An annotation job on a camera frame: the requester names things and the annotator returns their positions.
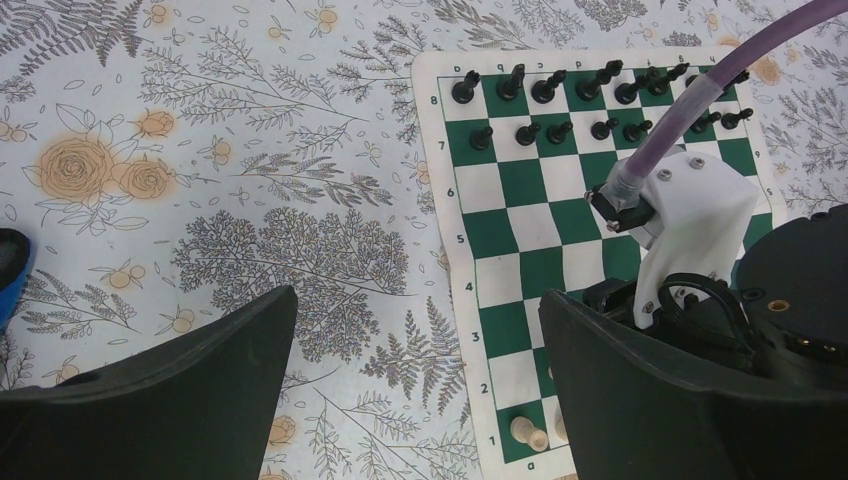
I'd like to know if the black bishop piece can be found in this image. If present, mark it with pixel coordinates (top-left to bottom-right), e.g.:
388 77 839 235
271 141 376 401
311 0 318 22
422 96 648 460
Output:
531 70 567 104

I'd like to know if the blue object under arm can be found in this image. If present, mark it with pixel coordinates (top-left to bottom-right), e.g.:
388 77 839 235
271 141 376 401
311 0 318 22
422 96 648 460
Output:
1 228 35 333

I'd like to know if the green white chess board mat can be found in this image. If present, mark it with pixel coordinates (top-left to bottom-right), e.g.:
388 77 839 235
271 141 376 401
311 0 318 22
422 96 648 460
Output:
410 46 790 480

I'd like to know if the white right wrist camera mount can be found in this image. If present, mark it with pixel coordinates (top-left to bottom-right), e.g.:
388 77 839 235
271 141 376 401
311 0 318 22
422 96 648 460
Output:
629 151 761 330

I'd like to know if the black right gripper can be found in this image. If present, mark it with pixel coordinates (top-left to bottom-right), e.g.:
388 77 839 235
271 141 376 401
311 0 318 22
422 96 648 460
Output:
582 205 847 398

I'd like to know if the black rook corner piece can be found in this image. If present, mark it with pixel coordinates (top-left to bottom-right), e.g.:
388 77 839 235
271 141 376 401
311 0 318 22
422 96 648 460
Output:
451 70 481 105

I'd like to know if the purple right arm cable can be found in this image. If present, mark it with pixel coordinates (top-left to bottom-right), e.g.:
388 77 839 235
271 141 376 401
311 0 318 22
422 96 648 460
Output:
606 0 848 200

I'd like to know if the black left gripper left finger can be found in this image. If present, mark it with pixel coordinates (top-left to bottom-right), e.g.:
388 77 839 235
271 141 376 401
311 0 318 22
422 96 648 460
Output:
1 286 298 479

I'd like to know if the black pawn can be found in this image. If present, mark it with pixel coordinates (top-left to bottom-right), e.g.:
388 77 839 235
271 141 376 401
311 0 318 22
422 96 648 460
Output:
590 117 619 141
469 126 494 151
546 121 574 145
515 122 541 146

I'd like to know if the black knight piece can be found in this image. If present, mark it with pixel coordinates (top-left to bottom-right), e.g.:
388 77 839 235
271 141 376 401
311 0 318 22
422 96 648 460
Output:
496 63 526 102

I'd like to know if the floral table mat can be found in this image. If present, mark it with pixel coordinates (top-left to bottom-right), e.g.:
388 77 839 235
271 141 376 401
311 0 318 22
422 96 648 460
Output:
0 0 848 480

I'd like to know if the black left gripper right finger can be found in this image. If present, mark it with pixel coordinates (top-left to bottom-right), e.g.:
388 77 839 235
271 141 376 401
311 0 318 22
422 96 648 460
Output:
539 290 847 479

